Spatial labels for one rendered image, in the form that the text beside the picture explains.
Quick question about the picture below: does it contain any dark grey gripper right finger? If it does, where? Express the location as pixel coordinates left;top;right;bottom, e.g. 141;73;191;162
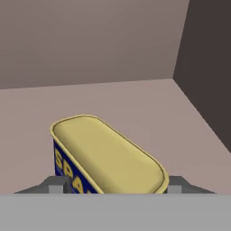
166;175;217;195

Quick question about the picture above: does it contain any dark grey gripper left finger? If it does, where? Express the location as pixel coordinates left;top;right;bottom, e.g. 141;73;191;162
14;175;73;195

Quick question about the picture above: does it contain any blue and gold rectangular can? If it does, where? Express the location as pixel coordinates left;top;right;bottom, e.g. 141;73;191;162
49;114;171;195

